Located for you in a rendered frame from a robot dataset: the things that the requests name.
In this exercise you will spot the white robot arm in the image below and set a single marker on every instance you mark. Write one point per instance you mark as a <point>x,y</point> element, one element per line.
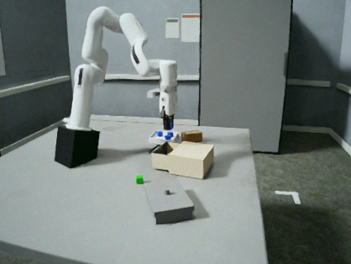
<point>87,76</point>

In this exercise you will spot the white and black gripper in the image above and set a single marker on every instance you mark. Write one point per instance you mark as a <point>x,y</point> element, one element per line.
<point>168,107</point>

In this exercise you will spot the green block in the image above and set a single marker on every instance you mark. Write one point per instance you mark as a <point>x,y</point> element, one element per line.
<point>139,179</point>

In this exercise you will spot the brown cardboard box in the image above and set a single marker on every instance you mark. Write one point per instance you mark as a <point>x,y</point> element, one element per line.
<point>191,136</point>

